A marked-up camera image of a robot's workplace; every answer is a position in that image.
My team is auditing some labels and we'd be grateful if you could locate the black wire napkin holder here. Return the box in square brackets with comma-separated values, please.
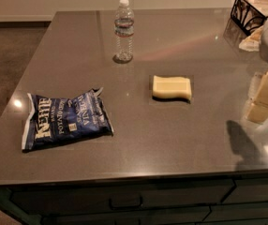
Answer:
[231, 0, 268, 36]

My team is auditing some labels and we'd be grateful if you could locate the black drawer handle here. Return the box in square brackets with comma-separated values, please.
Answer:
[109, 196, 143, 210]

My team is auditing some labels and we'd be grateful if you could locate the yellow sponge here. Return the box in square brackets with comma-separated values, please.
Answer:
[152, 76, 192, 100]

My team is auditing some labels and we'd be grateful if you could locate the clear plastic water bottle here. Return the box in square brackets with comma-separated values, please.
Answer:
[113, 0, 134, 64]

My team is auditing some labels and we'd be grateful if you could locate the blue kettle chip bag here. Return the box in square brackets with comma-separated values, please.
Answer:
[22, 88, 113, 151]

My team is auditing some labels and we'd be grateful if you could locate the dark cabinet drawer front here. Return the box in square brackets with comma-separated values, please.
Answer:
[11, 179, 234, 216]

